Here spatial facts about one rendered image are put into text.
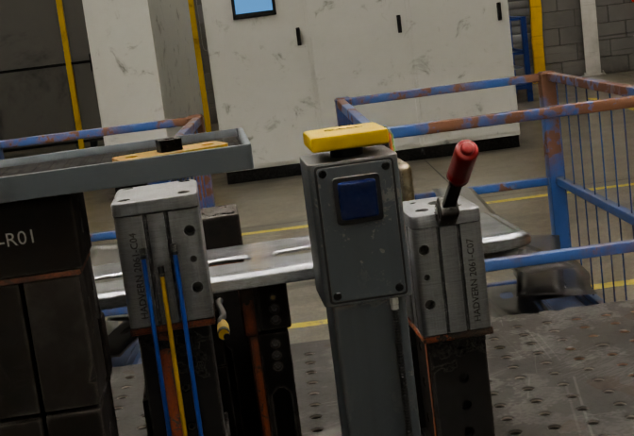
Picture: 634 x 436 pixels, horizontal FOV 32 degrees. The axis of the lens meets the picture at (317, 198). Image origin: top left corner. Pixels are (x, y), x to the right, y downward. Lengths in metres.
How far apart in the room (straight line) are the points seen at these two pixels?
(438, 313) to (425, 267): 0.05
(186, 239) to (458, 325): 0.26
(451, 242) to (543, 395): 0.59
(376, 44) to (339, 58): 0.32
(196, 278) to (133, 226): 0.07
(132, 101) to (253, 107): 0.95
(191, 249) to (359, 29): 7.98
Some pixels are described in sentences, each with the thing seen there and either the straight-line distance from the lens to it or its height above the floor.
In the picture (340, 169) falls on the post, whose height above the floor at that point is 1.13.
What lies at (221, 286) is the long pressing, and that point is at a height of 0.99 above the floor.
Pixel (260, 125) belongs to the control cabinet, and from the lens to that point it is 8.96.
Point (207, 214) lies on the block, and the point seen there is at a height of 1.03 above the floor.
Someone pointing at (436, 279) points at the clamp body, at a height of 1.00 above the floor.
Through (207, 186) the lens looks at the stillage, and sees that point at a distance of 4.09.
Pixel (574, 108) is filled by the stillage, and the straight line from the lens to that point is 2.97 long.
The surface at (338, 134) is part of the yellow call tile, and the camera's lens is 0.85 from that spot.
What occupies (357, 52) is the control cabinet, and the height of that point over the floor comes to 0.92.
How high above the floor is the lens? 1.25
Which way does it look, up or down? 9 degrees down
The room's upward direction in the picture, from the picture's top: 7 degrees counter-clockwise
